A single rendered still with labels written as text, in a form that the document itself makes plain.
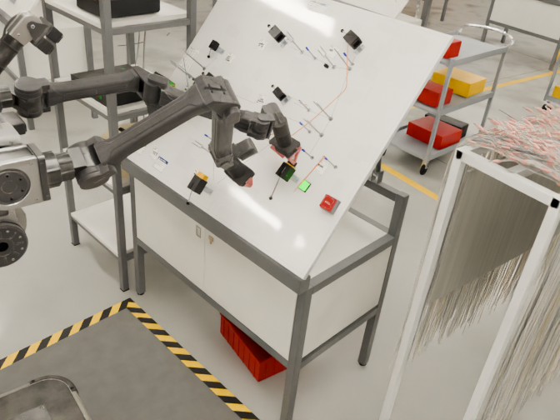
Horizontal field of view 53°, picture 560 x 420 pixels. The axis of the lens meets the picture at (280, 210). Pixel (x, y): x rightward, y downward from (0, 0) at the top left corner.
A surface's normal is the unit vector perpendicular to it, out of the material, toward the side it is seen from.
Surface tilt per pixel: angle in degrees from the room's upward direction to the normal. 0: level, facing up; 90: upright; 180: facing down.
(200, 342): 0
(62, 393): 0
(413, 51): 50
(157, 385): 0
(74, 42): 90
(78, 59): 90
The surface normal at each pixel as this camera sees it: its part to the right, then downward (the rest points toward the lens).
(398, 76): -0.48, -0.30
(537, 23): -0.79, 0.26
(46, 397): 0.09, -0.84
